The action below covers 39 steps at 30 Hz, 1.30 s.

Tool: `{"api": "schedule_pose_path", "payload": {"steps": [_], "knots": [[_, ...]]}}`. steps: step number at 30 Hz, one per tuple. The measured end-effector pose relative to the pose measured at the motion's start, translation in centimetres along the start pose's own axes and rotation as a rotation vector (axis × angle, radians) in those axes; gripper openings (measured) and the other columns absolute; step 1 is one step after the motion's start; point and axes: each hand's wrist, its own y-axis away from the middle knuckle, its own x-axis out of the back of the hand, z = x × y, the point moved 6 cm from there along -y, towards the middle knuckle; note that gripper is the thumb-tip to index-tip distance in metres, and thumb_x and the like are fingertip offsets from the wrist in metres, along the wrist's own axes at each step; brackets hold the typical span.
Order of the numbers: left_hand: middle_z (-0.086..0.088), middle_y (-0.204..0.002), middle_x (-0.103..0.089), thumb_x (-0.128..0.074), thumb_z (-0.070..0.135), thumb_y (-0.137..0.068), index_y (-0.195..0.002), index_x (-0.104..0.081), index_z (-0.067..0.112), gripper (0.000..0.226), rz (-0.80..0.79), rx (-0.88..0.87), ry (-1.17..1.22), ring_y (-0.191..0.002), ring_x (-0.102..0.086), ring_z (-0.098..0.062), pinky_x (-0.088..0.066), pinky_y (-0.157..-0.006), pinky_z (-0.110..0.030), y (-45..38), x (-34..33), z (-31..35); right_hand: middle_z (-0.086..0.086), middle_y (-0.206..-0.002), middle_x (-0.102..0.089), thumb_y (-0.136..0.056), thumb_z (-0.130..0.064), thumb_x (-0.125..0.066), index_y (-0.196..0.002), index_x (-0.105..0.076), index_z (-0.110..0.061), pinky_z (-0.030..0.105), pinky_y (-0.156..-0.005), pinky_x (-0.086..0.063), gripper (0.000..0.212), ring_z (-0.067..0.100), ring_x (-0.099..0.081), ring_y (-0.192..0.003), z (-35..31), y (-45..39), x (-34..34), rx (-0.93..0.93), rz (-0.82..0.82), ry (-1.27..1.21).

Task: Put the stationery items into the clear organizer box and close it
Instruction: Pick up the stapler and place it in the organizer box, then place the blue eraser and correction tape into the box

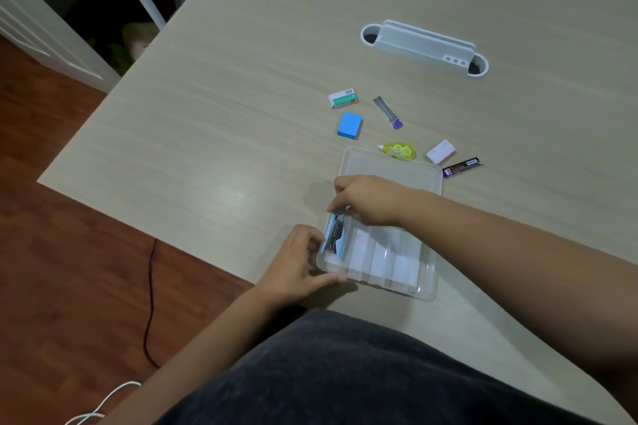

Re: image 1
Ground person's left hand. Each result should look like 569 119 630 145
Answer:
254 224 348 309

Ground person's right hand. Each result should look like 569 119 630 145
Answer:
326 174 417 229

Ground blue card stationery pack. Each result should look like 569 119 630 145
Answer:
321 210 348 257

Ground clear plastic compartment box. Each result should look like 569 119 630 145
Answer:
316 146 444 302

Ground person's right forearm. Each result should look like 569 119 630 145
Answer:
405 190 638 393

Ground person's left forearm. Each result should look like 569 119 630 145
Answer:
97 285 300 425

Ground blue sticky note pad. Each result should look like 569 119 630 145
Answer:
336 111 364 140

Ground yellow correction tape dispenser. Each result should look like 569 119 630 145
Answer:
377 141 417 161

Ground clear lead tube purple cap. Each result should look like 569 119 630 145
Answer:
372 95 404 130

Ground white eraser green sleeve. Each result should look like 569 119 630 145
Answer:
327 87 359 110

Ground person's dark grey shirt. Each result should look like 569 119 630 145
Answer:
154 308 605 425

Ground plain white eraser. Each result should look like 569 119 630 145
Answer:
426 139 457 165

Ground black pencil lead case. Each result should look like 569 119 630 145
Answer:
442 156 483 179

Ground white desk organizer holder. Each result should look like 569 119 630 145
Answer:
360 19 490 79

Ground green plush toy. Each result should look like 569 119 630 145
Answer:
121 21 161 63

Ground white panelled door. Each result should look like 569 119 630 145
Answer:
0 0 121 95

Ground black cable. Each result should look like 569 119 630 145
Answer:
143 238 162 370

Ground white cable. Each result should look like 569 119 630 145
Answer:
64 380 143 425

